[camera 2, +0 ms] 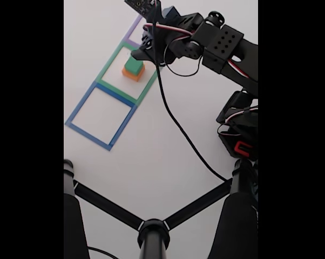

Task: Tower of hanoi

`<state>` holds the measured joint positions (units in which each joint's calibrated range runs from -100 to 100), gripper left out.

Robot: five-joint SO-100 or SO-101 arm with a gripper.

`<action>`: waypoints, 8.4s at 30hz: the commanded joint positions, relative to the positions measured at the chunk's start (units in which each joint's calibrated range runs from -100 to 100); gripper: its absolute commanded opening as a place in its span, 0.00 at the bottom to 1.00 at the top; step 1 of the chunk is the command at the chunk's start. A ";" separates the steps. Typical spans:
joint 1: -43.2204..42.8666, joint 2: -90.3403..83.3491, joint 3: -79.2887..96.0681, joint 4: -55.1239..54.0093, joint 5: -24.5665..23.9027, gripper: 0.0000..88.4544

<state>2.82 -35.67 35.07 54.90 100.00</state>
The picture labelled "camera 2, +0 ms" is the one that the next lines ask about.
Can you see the red table clamp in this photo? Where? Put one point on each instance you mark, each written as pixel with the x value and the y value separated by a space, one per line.
pixel 243 149

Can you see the orange square block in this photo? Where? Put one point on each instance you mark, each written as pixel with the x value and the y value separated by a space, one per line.
pixel 132 75

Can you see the black camera tripod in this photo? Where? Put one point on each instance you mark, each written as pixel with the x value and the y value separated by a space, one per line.
pixel 153 237

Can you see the green tape square frame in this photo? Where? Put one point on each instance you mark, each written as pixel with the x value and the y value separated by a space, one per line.
pixel 110 61

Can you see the purple tape square frame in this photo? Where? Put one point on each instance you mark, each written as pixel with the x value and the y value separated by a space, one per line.
pixel 132 29

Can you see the green cube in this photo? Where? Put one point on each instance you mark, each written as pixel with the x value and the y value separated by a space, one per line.
pixel 134 64

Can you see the blue tape square frame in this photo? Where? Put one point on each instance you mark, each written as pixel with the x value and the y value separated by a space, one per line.
pixel 88 136

